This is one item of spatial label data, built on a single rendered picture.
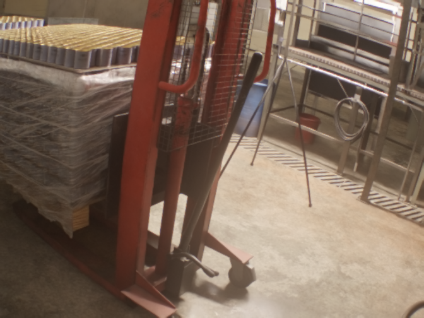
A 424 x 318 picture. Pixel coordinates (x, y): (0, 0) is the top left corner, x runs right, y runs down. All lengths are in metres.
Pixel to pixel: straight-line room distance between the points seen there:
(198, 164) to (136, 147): 0.53
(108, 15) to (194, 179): 3.64
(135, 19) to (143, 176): 3.60
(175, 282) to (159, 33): 1.21
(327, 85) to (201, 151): 3.85
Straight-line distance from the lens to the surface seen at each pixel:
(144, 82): 1.67
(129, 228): 1.91
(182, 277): 2.15
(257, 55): 1.70
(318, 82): 5.89
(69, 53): 1.75
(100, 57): 1.77
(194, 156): 2.20
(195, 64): 1.53
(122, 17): 5.36
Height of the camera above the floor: 1.48
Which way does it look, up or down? 22 degrees down
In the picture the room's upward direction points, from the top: 10 degrees clockwise
